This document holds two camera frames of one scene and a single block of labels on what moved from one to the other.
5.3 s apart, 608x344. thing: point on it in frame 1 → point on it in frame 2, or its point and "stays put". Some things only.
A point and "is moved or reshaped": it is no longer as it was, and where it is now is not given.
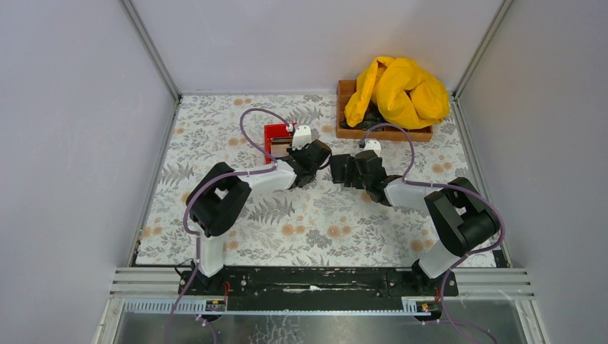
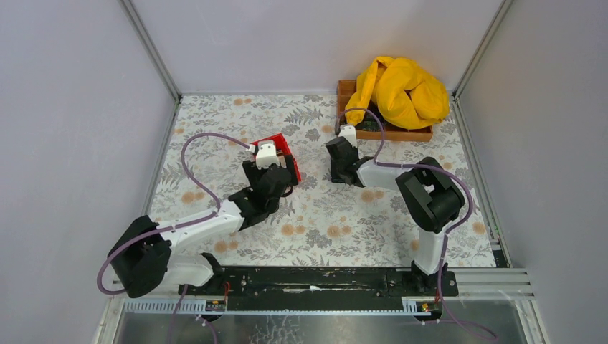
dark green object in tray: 371,118 stays put
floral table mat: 330,221 stays put
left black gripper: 315,155 → 274,172
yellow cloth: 406,95 stays put
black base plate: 315,288 stays put
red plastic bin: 273,131 is moved or reshaped
